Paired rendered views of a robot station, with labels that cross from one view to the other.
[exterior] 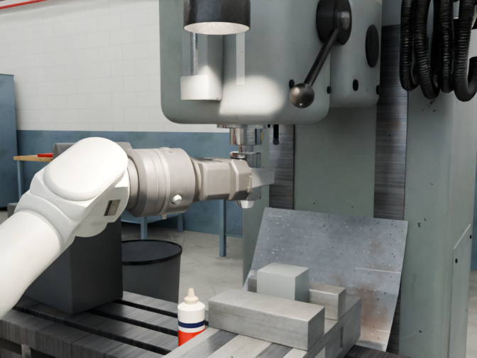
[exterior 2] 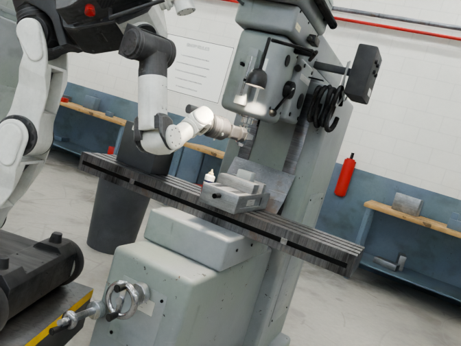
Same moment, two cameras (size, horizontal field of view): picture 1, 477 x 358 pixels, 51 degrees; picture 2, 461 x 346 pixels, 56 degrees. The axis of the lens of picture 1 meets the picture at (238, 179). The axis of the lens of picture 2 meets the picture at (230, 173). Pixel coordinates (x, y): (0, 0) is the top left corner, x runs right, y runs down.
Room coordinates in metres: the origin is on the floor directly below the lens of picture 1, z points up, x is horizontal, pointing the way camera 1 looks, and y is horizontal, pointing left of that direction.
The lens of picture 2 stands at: (-1.00, 0.23, 1.25)
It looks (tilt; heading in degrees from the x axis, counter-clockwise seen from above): 6 degrees down; 352
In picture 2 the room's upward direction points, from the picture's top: 17 degrees clockwise
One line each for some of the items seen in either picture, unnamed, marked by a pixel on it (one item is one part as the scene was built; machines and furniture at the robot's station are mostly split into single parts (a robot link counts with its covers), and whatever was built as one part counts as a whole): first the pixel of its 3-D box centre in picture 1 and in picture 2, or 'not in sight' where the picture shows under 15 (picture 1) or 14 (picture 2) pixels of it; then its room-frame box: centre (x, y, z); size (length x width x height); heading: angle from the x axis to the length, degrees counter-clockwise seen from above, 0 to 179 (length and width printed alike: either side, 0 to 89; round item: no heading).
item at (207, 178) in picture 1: (191, 181); (226, 130); (0.69, 0.07, 1.23); 0.13 x 0.12 x 0.10; 34
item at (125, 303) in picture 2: not in sight; (129, 296); (0.31, 0.25, 0.66); 0.16 x 0.12 x 0.12; 149
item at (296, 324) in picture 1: (265, 316); (238, 183); (0.66, -0.04, 1.05); 0.15 x 0.06 x 0.04; 60
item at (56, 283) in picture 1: (64, 247); (147, 146); (1.00, 0.36, 1.06); 0.22 x 0.12 x 0.20; 52
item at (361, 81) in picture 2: not in sight; (364, 75); (0.82, -0.45, 1.62); 0.20 x 0.09 x 0.21; 149
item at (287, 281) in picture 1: (282, 289); (245, 178); (0.71, -0.07, 1.07); 0.06 x 0.05 x 0.06; 60
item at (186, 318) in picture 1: (191, 323); (208, 182); (0.72, 0.07, 1.01); 0.04 x 0.04 x 0.11
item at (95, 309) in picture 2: not in sight; (79, 316); (0.36, 0.38, 0.54); 0.22 x 0.06 x 0.06; 149
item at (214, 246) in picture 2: not in sight; (213, 232); (0.74, -0.01, 0.82); 0.50 x 0.35 x 0.12; 149
